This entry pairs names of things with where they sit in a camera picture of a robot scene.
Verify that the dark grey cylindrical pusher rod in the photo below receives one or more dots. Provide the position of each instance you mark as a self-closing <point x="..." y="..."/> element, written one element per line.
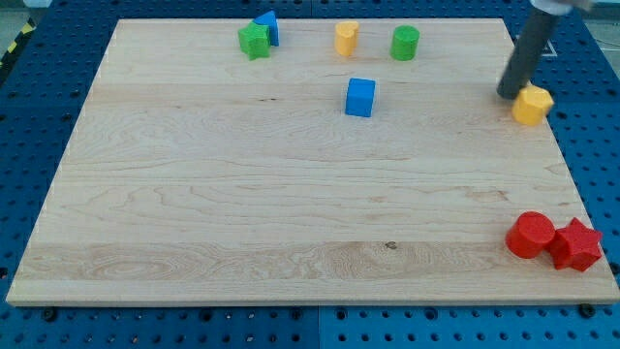
<point x="527" y="52"/>

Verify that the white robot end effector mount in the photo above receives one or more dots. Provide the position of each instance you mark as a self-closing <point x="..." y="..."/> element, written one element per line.
<point x="561" y="7"/>

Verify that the yellow hexagon block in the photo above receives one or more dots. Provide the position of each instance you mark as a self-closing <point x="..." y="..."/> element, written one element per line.
<point x="531" y="105"/>

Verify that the green cylinder block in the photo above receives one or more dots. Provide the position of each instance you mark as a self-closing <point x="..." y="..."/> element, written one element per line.
<point x="404" y="43"/>

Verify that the blue cube block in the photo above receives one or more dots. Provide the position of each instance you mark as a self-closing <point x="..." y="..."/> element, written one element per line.
<point x="360" y="97"/>

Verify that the yellow heart block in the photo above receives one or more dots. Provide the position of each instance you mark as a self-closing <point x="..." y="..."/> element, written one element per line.
<point x="345" y="37"/>

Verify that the red star block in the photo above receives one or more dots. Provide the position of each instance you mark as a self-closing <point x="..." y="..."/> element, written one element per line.
<point x="575" y="246"/>

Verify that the red cylinder block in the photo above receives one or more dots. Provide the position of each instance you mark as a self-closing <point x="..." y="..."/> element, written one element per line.
<point x="530" y="234"/>

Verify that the light wooden board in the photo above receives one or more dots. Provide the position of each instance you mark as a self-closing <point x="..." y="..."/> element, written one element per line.
<point x="197" y="177"/>

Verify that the blue triangle block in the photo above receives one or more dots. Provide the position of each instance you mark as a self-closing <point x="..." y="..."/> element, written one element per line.
<point x="270" y="20"/>

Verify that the green star block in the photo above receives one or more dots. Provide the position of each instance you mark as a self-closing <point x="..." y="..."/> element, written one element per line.
<point x="254" y="40"/>

